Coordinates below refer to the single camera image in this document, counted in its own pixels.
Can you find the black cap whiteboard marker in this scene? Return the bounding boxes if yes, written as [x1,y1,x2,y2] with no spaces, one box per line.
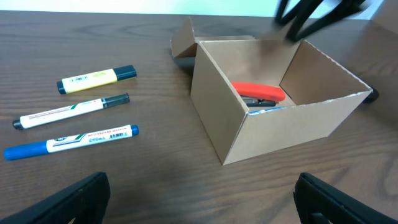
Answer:
[12,93,130,130]

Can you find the black tape dispenser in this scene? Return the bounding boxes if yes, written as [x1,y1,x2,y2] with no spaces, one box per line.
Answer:
[363,87,379,104]

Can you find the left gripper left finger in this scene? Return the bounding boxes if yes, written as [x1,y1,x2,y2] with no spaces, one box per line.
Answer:
[1,172,111,224]

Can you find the blue plastic holder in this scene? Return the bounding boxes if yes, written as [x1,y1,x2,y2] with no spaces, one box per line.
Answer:
[248,106,286,115]

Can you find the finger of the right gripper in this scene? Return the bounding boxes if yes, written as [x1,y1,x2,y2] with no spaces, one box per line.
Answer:
[285,0,366,42]
[274,0,303,27]

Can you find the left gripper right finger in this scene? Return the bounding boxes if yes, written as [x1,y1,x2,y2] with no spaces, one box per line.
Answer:
[293,172,397,224]

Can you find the cardboard box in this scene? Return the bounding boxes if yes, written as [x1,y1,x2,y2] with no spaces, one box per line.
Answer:
[170,19,372,165]

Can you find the red stapler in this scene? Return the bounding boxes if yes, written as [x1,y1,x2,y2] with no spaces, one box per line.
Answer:
[231,82,286,107]

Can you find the yellow highlighter marker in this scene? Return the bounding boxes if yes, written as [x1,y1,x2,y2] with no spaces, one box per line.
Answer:
[57,65,137,95]

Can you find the blue whiteboard marker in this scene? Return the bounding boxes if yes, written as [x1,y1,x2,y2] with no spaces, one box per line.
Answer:
[4,125,139,161]

